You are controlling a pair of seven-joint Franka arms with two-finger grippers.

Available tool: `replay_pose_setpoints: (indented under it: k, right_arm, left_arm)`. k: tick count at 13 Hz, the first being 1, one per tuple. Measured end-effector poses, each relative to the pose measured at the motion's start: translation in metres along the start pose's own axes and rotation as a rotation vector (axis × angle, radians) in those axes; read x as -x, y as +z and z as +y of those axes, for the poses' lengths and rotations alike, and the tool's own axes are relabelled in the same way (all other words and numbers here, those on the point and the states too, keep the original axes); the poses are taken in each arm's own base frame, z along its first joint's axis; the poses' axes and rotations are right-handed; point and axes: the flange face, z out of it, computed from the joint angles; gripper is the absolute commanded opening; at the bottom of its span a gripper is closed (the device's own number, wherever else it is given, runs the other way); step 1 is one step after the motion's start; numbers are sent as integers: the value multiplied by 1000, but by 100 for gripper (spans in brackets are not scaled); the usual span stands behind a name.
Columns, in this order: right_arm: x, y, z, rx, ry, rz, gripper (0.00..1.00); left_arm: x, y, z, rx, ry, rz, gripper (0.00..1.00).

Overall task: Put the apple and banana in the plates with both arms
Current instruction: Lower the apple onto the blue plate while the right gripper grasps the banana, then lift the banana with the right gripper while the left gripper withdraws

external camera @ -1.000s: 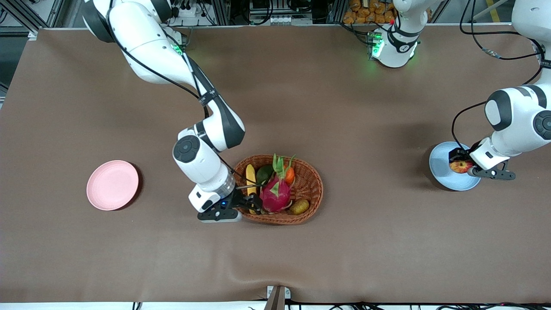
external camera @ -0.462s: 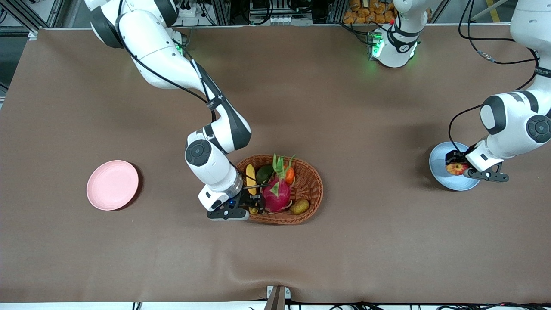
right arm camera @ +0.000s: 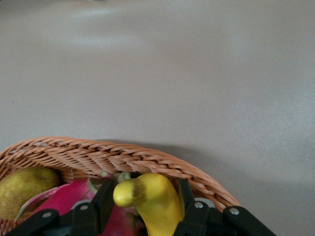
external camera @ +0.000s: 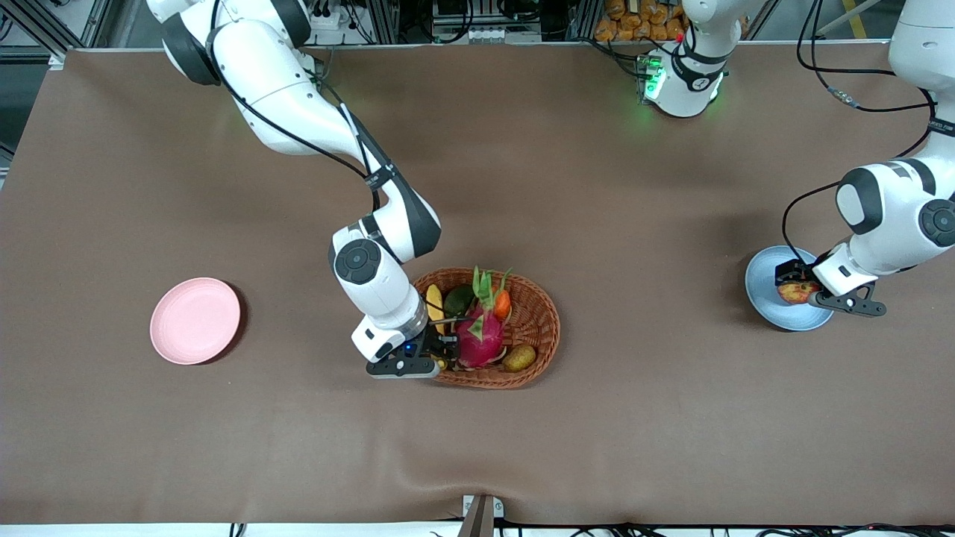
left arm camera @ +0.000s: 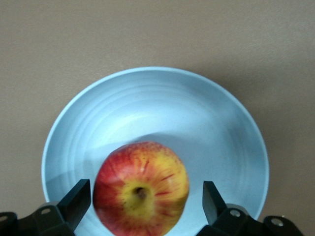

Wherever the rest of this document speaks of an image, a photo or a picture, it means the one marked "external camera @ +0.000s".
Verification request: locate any green avocado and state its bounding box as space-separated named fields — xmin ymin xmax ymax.
xmin=445 ymin=284 xmax=478 ymax=318

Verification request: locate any pink dragon fruit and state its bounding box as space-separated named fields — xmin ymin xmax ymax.
xmin=455 ymin=266 xmax=514 ymax=371

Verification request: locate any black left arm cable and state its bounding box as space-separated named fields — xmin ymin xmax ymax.
xmin=782 ymin=0 xmax=938 ymax=263

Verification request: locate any brown wicker basket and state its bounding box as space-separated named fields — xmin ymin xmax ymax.
xmin=407 ymin=268 xmax=561 ymax=389

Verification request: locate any brown kiwi fruit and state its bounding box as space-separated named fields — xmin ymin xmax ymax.
xmin=504 ymin=342 xmax=539 ymax=372

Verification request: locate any white power strip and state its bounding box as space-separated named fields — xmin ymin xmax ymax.
xmin=306 ymin=0 xmax=360 ymax=31

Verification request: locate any red apple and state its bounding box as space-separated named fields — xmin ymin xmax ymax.
xmin=777 ymin=280 xmax=820 ymax=306

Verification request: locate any blue plate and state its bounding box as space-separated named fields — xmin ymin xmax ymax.
xmin=744 ymin=245 xmax=837 ymax=332

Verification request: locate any brown table cloth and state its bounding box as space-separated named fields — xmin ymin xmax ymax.
xmin=0 ymin=41 xmax=955 ymax=527

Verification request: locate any yellow banana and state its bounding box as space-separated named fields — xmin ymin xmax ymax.
xmin=425 ymin=283 xmax=450 ymax=371

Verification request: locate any pink plate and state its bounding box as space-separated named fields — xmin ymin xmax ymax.
xmin=149 ymin=277 xmax=242 ymax=365

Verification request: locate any metal table edge bracket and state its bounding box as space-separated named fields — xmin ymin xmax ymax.
xmin=462 ymin=494 xmax=505 ymax=537

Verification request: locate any bag of orange fruits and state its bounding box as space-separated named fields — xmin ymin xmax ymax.
xmin=595 ymin=0 xmax=691 ymax=43

